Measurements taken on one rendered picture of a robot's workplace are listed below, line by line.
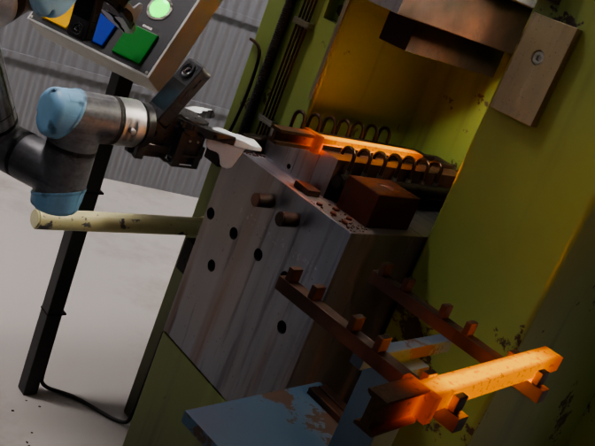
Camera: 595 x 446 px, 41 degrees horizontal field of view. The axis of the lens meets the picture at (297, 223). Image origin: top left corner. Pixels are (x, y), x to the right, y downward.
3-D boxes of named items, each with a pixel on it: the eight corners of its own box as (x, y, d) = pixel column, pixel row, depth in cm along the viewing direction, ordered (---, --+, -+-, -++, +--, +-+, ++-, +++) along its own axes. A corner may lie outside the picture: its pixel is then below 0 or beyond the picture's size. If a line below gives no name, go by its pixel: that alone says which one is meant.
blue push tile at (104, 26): (101, 46, 170) (120, 17, 171) (74, 32, 172) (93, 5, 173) (105, 50, 171) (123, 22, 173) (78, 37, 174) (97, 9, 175)
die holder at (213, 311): (262, 442, 150) (351, 233, 136) (162, 329, 174) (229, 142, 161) (440, 407, 189) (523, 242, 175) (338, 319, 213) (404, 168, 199)
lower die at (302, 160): (322, 196, 149) (339, 156, 147) (261, 153, 162) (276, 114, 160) (454, 209, 179) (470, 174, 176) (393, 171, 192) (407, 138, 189)
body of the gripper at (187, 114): (178, 151, 138) (117, 143, 130) (193, 105, 135) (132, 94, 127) (201, 170, 133) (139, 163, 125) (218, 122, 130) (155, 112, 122)
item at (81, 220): (35, 235, 165) (42, 212, 163) (26, 223, 169) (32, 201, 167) (205, 241, 196) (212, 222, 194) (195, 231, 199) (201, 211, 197)
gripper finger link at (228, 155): (251, 174, 136) (199, 157, 134) (264, 142, 134) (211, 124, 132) (251, 180, 133) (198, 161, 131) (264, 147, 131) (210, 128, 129)
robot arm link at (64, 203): (32, 185, 129) (50, 122, 126) (88, 215, 127) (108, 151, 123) (-2, 192, 122) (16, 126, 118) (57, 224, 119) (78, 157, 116)
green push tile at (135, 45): (139, 64, 167) (158, 35, 168) (110, 50, 169) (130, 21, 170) (142, 68, 168) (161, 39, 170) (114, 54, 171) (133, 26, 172)
